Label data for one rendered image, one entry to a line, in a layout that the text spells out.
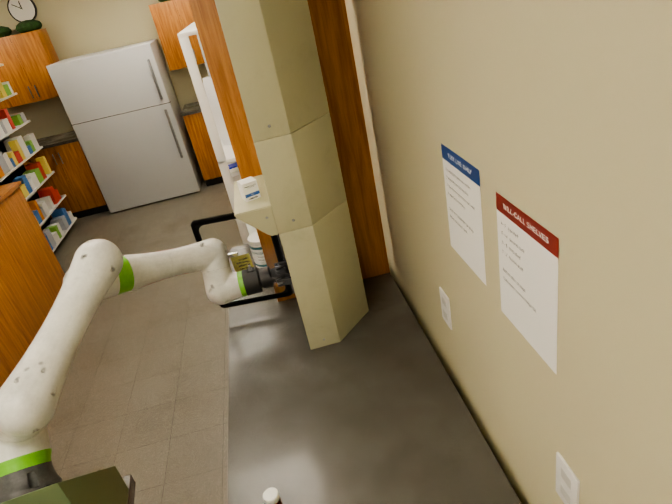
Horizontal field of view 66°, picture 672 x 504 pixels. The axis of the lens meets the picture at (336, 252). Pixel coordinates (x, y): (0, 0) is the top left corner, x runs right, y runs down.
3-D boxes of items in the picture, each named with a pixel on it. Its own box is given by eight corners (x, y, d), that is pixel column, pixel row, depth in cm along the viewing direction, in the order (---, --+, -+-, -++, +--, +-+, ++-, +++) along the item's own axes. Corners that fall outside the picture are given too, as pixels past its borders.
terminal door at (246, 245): (293, 295, 208) (268, 206, 189) (220, 308, 210) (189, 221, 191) (293, 294, 209) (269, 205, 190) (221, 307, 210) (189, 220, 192)
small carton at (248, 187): (255, 193, 169) (250, 176, 166) (261, 197, 165) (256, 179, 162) (241, 198, 167) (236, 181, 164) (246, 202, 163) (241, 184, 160)
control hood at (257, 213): (271, 198, 190) (264, 173, 185) (279, 234, 161) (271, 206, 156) (241, 206, 189) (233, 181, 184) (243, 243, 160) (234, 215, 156)
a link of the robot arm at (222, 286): (212, 306, 187) (207, 309, 176) (203, 273, 187) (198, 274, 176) (250, 296, 188) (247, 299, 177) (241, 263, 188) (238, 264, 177)
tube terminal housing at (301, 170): (358, 286, 213) (320, 101, 177) (378, 332, 185) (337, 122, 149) (300, 302, 212) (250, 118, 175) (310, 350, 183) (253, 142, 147)
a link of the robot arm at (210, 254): (124, 293, 165) (137, 289, 157) (115, 258, 165) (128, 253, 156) (221, 268, 189) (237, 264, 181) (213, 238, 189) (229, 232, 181)
